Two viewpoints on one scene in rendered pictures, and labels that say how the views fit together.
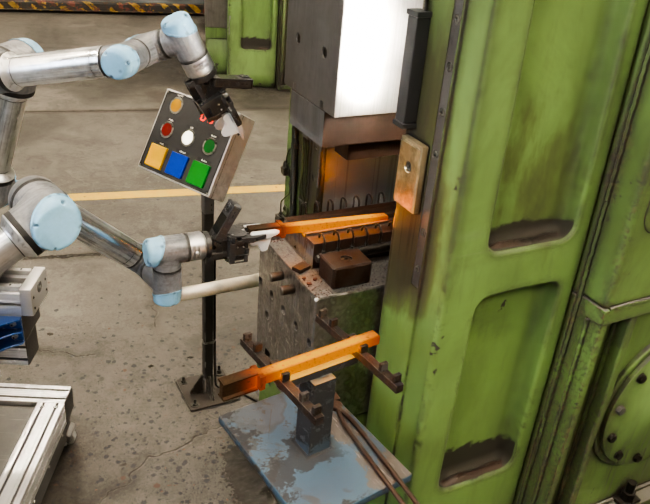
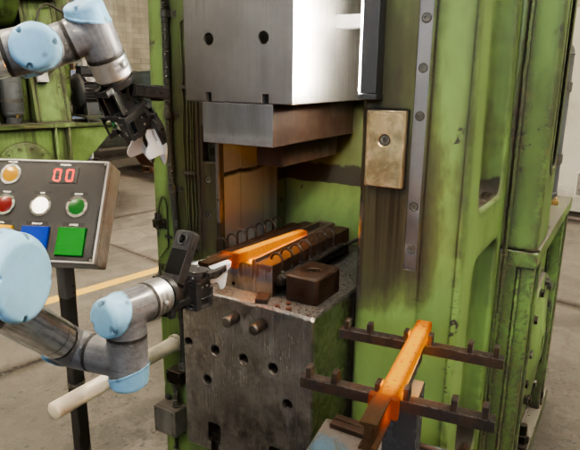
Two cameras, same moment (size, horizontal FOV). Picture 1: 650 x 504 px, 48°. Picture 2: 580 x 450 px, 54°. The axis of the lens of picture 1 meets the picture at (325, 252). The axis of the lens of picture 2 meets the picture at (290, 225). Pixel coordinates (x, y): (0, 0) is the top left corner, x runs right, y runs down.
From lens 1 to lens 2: 1.02 m
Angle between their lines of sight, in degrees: 31
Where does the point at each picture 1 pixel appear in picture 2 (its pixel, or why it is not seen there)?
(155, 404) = not seen: outside the picture
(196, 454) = not seen: outside the picture
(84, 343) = not seen: outside the picture
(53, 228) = (20, 281)
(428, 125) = (403, 88)
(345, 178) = (239, 209)
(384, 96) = (323, 83)
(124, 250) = (58, 330)
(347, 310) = (333, 326)
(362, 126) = (299, 122)
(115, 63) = (36, 43)
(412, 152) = (389, 121)
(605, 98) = (510, 55)
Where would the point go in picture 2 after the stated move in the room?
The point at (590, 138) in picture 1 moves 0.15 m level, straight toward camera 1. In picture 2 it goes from (501, 95) to (535, 97)
